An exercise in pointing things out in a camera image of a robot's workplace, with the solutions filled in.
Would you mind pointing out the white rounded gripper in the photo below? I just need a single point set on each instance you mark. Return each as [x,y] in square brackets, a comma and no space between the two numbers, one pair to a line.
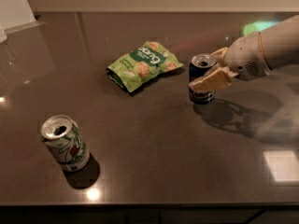
[244,57]

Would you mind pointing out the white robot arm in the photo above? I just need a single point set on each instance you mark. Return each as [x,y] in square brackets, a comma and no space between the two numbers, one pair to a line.
[280,44]

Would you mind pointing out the green white soda can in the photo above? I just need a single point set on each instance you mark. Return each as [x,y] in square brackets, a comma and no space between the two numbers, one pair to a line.
[61,136]

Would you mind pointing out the green snack bag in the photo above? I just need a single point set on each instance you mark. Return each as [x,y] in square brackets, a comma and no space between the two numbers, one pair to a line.
[134,69]

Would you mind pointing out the white object at left edge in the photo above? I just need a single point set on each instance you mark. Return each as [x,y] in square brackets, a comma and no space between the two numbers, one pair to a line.
[3,35]

